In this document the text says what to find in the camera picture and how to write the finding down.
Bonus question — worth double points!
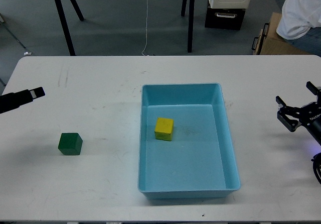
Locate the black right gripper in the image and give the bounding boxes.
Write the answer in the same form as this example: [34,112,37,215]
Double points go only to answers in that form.
[276,81,321,144]

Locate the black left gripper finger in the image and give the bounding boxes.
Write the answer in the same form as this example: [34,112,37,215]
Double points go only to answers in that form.
[1,87,46,114]

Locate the green wooden cube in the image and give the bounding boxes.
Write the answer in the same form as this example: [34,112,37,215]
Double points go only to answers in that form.
[58,133,83,156]

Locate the yellow wooden cube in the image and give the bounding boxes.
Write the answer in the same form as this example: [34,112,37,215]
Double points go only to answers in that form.
[154,117,174,141]

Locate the person in white shirt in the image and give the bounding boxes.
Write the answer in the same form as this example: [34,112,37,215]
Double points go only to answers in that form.
[276,0,320,56]

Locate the black storage case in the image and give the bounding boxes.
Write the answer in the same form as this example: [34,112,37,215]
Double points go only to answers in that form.
[205,4,246,31]

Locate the light blue plastic bin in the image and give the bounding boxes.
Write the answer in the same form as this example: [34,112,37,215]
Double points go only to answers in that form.
[138,83,241,199]

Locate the black left table legs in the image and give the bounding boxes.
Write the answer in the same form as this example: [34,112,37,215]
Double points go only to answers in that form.
[49,0,85,56]

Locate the black table legs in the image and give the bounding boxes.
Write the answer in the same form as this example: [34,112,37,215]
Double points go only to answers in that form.
[181,0,195,53]
[49,0,85,56]

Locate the black right table legs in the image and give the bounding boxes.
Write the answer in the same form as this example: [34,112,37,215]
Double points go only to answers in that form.
[181,0,195,53]

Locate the wooden crate with handles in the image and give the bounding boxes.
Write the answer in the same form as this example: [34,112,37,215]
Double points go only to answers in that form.
[252,13,311,55]

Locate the white hanging cord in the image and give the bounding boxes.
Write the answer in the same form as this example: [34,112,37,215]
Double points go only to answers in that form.
[136,0,156,57]

